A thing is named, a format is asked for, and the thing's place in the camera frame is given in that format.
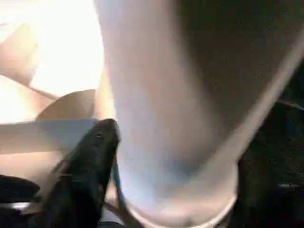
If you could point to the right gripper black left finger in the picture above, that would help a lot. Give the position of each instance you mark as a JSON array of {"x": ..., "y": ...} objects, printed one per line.
[{"x": 80, "y": 180}]

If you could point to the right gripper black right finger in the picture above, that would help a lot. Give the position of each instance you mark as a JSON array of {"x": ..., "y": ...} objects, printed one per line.
[{"x": 270, "y": 194}]

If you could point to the white plastic table top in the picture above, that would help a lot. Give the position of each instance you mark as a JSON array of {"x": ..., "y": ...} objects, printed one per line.
[{"x": 47, "y": 59}]

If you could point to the white plastic table leg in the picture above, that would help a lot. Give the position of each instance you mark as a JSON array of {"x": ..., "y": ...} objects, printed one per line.
[{"x": 178, "y": 95}]

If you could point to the black work mat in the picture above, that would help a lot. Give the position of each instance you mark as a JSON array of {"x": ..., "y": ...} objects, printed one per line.
[{"x": 289, "y": 114}]

